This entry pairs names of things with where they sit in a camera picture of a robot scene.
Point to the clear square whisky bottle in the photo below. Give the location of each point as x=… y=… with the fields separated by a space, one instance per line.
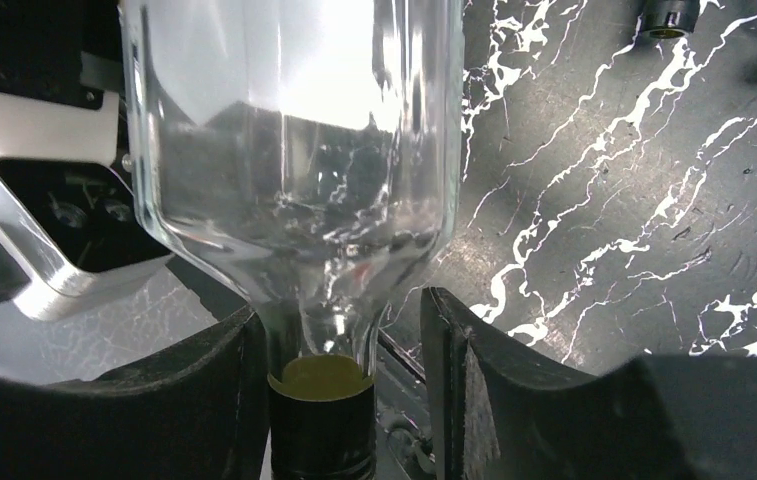
x=306 y=155

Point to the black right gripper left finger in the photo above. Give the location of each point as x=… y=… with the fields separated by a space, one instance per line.
x=195 y=410

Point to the dark green wine bottle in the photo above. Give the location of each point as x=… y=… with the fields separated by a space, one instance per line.
x=668 y=19

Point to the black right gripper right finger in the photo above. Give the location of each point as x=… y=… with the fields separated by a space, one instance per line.
x=501 y=410

